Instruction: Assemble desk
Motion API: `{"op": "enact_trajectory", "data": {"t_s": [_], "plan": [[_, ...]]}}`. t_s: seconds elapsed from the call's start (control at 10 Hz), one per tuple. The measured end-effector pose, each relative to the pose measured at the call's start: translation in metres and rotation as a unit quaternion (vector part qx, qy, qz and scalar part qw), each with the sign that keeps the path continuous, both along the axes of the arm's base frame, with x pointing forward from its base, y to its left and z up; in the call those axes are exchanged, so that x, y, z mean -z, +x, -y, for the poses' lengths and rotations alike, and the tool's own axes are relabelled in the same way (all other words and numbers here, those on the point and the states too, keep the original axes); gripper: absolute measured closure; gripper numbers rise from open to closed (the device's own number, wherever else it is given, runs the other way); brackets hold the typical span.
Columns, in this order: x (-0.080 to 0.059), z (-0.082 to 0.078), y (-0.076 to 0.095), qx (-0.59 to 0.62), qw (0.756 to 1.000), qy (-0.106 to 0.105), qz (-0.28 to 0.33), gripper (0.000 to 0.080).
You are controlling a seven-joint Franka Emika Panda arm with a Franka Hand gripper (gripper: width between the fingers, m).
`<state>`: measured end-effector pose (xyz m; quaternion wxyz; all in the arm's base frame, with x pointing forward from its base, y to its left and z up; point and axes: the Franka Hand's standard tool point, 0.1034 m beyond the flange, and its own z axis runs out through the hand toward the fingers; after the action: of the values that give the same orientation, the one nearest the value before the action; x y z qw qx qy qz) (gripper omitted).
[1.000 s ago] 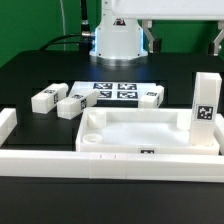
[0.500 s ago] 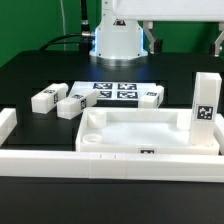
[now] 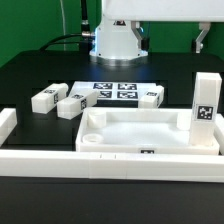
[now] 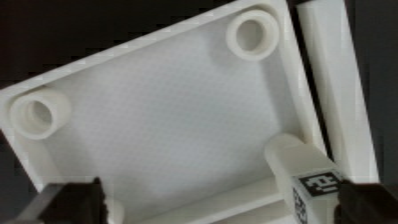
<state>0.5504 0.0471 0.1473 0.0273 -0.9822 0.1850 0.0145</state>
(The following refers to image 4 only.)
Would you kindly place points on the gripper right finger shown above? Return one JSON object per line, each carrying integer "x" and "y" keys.
{"x": 366, "y": 204}

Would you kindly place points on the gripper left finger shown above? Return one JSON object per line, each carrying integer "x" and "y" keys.
{"x": 68, "y": 204}

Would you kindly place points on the white desk leg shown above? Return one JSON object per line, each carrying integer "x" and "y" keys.
{"x": 308, "y": 178}

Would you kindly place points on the white desk top tray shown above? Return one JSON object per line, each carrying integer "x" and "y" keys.
{"x": 151, "y": 116}

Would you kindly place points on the white right fence block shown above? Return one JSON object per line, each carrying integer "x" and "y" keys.
{"x": 329, "y": 45}

